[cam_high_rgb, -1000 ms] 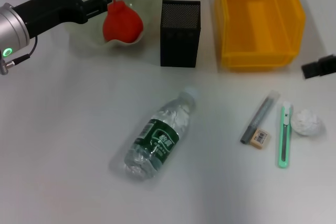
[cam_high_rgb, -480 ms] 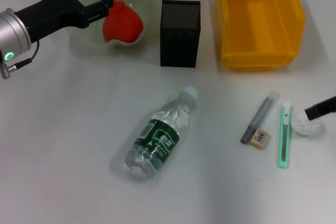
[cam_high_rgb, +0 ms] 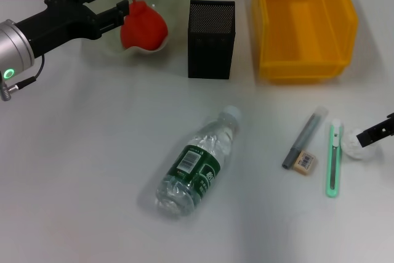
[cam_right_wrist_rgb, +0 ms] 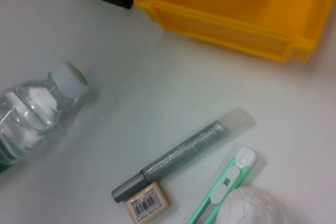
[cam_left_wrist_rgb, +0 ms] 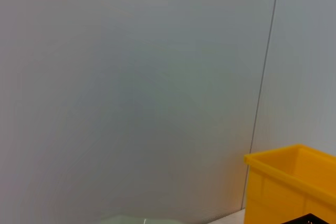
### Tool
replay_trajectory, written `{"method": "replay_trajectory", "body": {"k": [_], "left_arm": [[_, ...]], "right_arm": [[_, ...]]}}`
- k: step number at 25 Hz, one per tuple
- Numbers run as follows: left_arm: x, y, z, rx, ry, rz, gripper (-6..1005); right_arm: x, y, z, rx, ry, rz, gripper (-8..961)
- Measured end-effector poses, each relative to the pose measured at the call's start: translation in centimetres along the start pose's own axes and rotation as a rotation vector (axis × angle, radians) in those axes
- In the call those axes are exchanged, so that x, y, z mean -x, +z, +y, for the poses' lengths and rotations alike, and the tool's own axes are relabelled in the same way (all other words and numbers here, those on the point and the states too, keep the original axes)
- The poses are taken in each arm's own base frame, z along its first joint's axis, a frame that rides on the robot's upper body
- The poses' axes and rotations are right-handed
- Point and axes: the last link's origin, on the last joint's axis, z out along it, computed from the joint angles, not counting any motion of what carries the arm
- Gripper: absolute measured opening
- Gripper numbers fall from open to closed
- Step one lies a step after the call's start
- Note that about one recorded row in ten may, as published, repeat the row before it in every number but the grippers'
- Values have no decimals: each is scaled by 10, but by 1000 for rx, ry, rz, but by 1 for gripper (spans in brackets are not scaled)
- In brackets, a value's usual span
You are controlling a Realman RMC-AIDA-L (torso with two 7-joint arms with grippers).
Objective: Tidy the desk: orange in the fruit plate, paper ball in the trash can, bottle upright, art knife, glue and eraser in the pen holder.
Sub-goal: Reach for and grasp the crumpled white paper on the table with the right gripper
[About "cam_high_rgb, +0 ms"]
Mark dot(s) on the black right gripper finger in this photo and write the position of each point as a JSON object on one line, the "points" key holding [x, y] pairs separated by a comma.
{"points": [[377, 130]]}

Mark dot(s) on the grey pen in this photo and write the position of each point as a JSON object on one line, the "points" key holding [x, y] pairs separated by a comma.
{"points": [[303, 138]]}

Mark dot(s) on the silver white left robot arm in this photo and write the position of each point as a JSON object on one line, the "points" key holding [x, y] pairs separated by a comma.
{"points": [[13, 50]]}

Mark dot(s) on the black mesh pen holder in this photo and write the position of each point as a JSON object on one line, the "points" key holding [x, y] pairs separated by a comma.
{"points": [[209, 44]]}

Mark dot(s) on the yellow plastic bin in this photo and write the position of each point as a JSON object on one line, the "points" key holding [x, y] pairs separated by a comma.
{"points": [[301, 29]]}

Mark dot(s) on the green utility knife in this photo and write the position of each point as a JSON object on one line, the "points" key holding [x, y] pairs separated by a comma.
{"points": [[334, 164]]}

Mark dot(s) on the beige eraser with barcode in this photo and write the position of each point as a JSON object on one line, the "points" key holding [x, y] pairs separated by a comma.
{"points": [[304, 163]]}

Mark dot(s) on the red-orange fruit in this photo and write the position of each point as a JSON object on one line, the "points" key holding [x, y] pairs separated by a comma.
{"points": [[144, 29]]}

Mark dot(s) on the clear green-label water bottle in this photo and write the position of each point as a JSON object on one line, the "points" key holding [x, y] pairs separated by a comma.
{"points": [[197, 164]]}

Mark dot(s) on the white paper ball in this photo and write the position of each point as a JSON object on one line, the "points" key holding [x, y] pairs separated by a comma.
{"points": [[354, 150]]}

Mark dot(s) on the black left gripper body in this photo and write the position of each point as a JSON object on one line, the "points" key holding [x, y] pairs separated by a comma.
{"points": [[61, 26]]}

